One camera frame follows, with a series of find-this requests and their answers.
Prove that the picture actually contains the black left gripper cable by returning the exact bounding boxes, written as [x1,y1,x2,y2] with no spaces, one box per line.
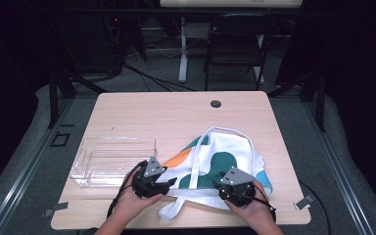
[106,160,149,219]

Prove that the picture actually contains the white tote bag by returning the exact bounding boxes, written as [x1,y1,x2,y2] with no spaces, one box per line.
[158,125,274,221]

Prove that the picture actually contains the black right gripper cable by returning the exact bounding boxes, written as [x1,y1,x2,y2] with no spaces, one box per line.
[254,184,278,223]

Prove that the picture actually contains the black metal stand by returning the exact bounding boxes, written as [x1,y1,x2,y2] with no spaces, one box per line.
[266,69,328,133]
[46,63,108,129]

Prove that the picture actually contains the white desk leg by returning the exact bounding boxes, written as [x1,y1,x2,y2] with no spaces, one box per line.
[177,16,190,84]

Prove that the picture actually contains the aluminium floor rail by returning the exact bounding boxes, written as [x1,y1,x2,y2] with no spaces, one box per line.
[0,97,75,235]
[301,100,376,235]

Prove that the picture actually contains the black folding chair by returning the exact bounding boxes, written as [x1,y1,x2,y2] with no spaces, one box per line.
[203,13,278,92]

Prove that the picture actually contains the dark equipment cabinet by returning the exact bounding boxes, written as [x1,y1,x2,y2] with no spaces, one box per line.
[76,12,125,75]

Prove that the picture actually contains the person's right hand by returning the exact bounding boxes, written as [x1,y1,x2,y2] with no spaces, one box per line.
[224,180,276,227]

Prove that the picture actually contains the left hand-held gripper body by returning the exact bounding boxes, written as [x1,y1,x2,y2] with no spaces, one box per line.
[131,156,171,199]

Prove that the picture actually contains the person's left hand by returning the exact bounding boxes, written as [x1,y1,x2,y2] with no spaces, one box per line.
[112,170,165,223]

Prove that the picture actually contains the black cable beside table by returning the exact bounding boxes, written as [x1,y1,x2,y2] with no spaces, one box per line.
[298,179,333,235]

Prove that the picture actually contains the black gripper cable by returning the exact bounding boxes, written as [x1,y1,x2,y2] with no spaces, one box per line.
[106,160,149,219]
[254,184,278,223]

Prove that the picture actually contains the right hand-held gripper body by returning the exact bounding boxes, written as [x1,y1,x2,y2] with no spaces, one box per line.
[213,165,258,209]

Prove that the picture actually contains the black floor cable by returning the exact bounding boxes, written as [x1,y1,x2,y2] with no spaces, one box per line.
[122,63,198,93]

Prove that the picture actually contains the grey tape strip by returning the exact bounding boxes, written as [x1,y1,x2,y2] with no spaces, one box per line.
[293,193,316,211]
[42,201,70,218]

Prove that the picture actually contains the clear plastic tray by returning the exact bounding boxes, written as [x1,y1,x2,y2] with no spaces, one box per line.
[70,136,159,188]

